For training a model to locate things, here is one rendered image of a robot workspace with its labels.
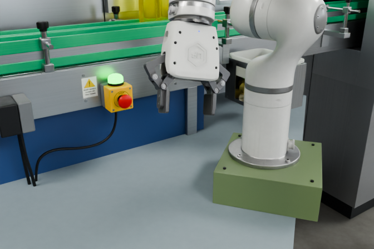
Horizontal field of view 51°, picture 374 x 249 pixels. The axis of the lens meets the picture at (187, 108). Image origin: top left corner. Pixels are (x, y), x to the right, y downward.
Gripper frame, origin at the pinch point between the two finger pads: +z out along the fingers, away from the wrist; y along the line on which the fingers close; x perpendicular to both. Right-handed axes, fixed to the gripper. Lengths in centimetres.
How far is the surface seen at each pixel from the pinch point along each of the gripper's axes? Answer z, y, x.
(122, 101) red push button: -1.9, 1.3, 40.4
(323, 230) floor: 58, 129, 86
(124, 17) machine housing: -34, 12, 75
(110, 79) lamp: -7.8, -1.4, 44.0
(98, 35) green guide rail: -20, -5, 46
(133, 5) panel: -37, 14, 71
